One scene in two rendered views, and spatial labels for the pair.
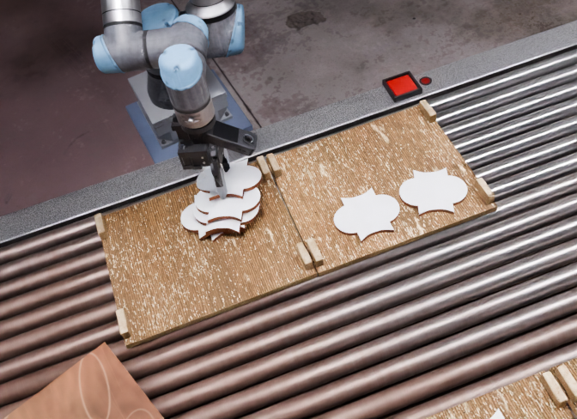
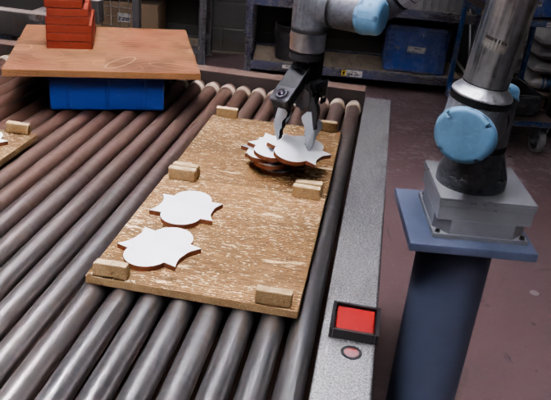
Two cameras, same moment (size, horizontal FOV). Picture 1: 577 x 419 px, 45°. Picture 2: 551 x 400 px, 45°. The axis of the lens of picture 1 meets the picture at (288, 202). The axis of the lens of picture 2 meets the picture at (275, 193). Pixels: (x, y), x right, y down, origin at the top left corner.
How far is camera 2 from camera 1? 193 cm
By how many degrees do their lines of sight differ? 80
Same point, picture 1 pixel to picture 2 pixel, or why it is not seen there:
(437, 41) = not seen: outside the picture
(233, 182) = (289, 147)
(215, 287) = (214, 143)
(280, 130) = (365, 228)
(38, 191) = not seen: outside the picture
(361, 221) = (180, 201)
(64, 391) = (184, 62)
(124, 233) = not seen: hidden behind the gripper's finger
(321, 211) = (223, 197)
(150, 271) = (261, 132)
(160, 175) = (367, 166)
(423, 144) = (229, 277)
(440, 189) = (153, 249)
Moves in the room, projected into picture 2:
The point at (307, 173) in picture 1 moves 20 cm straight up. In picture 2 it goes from (279, 207) to (288, 114)
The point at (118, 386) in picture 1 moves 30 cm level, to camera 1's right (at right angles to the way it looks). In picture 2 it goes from (164, 70) to (100, 100)
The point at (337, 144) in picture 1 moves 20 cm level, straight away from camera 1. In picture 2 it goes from (298, 234) to (399, 267)
